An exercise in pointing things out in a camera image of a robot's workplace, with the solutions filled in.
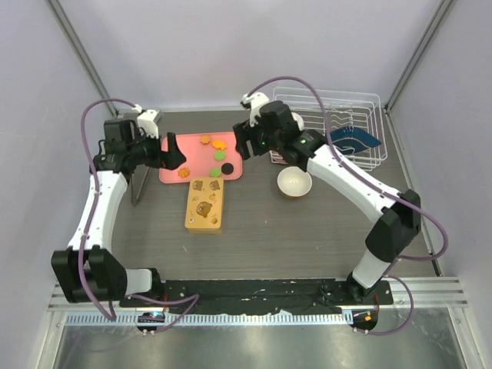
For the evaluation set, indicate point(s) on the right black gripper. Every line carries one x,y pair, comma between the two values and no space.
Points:
244,131

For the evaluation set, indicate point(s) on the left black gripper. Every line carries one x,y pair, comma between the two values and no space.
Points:
170,159

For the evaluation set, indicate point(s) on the metal tongs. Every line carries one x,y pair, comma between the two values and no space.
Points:
138,183

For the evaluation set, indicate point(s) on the silver tin lid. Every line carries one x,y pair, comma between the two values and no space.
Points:
205,206

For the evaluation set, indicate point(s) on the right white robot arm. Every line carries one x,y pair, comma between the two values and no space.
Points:
394,216

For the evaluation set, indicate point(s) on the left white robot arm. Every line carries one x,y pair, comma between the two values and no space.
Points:
87,269

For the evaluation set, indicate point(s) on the orange flower cookie lower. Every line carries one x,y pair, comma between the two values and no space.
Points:
183,172

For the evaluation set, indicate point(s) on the orange flower cookie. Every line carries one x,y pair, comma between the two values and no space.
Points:
183,172
205,139

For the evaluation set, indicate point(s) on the orange fish cookie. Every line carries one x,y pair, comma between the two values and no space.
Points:
219,145

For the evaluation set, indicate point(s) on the green round cookie upper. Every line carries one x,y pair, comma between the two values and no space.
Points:
220,155

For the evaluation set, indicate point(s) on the green round cookie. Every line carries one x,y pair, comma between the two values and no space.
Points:
215,172
220,155

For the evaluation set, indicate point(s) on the orange flower cookie top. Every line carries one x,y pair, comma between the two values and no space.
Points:
205,139

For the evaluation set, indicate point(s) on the pink plastic tray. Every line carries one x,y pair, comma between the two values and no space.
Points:
200,158

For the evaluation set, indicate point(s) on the black round cookie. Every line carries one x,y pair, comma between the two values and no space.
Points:
227,168

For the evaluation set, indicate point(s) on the pink patterned cup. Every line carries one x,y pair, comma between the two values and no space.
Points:
277,158

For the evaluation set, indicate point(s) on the green round cookie lower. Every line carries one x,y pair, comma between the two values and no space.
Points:
215,172

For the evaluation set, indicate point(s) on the white round teapot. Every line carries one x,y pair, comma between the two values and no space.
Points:
299,120

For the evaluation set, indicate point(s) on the white ceramic bowl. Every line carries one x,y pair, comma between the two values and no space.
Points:
293,182

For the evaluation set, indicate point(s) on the dark blue dish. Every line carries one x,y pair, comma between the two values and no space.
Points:
352,140

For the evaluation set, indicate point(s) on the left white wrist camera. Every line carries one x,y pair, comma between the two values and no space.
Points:
147,121

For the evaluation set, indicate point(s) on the white wire dish rack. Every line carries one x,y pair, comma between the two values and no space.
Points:
343,109

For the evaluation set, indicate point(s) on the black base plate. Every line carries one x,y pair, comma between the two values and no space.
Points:
260,297

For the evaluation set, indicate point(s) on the white slotted cable duct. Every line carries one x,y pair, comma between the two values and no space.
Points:
155,319

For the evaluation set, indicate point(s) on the aluminium frame rail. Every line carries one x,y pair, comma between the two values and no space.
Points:
427,292

